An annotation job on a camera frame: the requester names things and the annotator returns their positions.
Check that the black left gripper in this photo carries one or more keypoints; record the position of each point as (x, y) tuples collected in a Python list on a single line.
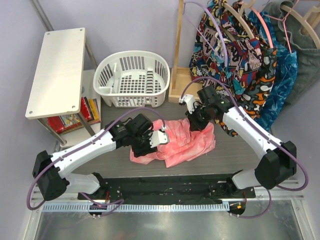
[(146, 149)]

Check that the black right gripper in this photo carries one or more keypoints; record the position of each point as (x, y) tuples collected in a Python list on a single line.
[(196, 125)]

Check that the pink patterned shorts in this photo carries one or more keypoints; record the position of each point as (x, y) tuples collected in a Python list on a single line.
[(184, 145)]

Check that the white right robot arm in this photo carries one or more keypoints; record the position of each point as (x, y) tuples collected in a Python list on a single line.
[(276, 163)]

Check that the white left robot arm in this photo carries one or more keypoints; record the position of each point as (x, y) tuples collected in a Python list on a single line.
[(52, 171)]

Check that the black orange camo shorts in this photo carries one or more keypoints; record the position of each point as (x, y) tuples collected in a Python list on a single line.
[(255, 96)]

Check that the comic print shorts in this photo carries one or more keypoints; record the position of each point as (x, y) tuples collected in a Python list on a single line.
[(223, 50)]

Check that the blue patterned shorts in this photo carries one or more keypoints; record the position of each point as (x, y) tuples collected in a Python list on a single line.
[(286, 73)]

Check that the pink plastic hanger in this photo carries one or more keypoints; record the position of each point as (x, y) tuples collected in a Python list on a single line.
[(265, 27)]

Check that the beige wooden hanger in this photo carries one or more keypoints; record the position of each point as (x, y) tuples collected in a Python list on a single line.
[(308, 22), (238, 14)]

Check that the grey green shorts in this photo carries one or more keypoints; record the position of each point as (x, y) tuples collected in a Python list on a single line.
[(308, 60)]

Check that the beige wooden hanger far right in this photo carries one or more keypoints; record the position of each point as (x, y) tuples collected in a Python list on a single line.
[(308, 22)]

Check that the wooden clothes rack stand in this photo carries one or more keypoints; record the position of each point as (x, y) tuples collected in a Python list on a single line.
[(187, 16)]

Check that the red book stack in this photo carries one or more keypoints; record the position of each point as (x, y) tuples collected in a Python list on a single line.
[(70, 122)]

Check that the white plastic laundry basket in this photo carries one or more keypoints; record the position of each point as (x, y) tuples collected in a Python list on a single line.
[(132, 79)]

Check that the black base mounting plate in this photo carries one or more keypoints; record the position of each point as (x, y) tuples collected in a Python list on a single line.
[(171, 190)]

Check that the white side shelf table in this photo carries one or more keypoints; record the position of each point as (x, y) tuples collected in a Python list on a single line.
[(59, 83)]

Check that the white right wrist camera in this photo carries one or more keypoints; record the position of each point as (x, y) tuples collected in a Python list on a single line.
[(190, 102)]

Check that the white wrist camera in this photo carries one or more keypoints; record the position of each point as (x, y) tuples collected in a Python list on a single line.
[(190, 102), (159, 137)]

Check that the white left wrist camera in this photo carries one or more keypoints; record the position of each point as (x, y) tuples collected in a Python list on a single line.
[(159, 137)]

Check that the slotted white cable duct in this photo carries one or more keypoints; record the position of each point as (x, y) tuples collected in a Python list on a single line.
[(133, 208)]

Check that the thin pink wire hanger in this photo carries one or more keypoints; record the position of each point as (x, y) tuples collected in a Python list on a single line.
[(279, 18)]

